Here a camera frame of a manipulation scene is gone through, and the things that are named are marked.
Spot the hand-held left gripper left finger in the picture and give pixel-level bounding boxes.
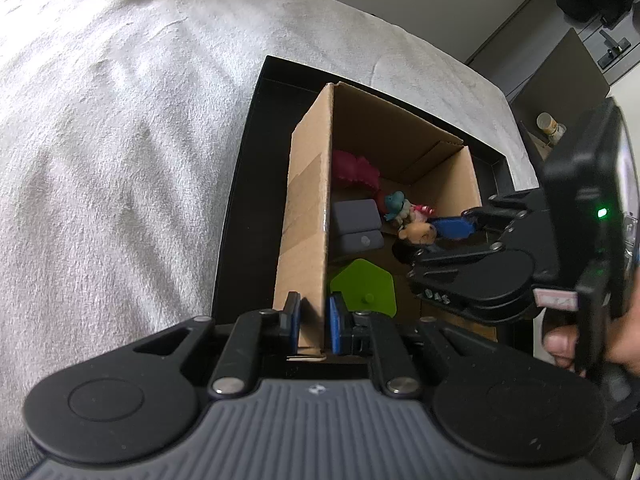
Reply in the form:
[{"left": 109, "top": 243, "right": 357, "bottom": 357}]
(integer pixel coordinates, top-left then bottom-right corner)
[{"left": 132, "top": 291, "right": 302, "bottom": 401}]

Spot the person's right hand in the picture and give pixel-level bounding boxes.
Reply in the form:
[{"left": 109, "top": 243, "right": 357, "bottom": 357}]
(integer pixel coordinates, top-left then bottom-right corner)
[{"left": 542, "top": 302, "right": 640, "bottom": 373}]

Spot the bear toy with blue body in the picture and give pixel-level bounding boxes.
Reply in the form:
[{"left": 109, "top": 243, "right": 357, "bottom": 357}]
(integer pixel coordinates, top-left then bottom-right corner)
[{"left": 397, "top": 215, "right": 477, "bottom": 247}]

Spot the dark olive board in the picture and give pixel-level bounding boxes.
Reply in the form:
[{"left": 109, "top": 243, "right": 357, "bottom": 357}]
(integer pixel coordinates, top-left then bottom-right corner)
[{"left": 515, "top": 27, "right": 612, "bottom": 127}]

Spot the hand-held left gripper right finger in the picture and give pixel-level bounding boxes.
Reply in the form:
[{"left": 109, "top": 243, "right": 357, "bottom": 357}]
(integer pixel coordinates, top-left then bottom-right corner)
[{"left": 325, "top": 292, "right": 506, "bottom": 401}]

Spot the green hexagonal plastic piece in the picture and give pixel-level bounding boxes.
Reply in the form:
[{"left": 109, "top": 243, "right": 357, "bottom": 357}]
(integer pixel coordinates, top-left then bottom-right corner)
[{"left": 329, "top": 258, "right": 397, "bottom": 319}]

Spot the brown cardboard box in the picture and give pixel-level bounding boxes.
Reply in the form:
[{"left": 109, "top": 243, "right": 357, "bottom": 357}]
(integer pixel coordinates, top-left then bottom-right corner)
[{"left": 272, "top": 81, "right": 499, "bottom": 362}]

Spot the small teal-hat toy figure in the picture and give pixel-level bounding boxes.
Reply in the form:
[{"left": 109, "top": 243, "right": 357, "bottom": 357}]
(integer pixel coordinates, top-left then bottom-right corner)
[{"left": 382, "top": 191, "right": 416, "bottom": 224}]

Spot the black door handle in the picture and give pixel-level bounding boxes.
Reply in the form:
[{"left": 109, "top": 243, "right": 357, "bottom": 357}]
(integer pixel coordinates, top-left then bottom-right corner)
[{"left": 597, "top": 29, "right": 631, "bottom": 72}]

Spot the white plastic bottle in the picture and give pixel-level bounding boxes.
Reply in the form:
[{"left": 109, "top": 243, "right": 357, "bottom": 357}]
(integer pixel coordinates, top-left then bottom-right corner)
[{"left": 536, "top": 112, "right": 568, "bottom": 147}]

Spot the pink white striped toy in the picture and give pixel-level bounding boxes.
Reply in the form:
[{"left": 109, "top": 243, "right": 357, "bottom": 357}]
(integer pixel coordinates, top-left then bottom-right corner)
[{"left": 410, "top": 202, "right": 439, "bottom": 224}]

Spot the white fleece blanket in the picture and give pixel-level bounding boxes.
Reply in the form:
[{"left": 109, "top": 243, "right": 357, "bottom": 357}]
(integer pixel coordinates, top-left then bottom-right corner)
[{"left": 0, "top": 0, "right": 542, "bottom": 480}]

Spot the black tray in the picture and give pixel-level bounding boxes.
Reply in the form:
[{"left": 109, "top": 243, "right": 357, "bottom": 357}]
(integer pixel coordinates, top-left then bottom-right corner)
[{"left": 211, "top": 56, "right": 540, "bottom": 363}]

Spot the lavender blocky toy figure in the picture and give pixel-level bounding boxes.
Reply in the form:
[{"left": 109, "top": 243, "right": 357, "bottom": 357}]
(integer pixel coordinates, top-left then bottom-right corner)
[{"left": 330, "top": 199, "right": 386, "bottom": 264}]

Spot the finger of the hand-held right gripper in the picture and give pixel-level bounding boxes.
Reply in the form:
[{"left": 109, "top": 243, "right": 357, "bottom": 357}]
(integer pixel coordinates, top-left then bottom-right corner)
[
  {"left": 391, "top": 237, "right": 507, "bottom": 274},
  {"left": 461, "top": 191, "right": 545, "bottom": 236}
]

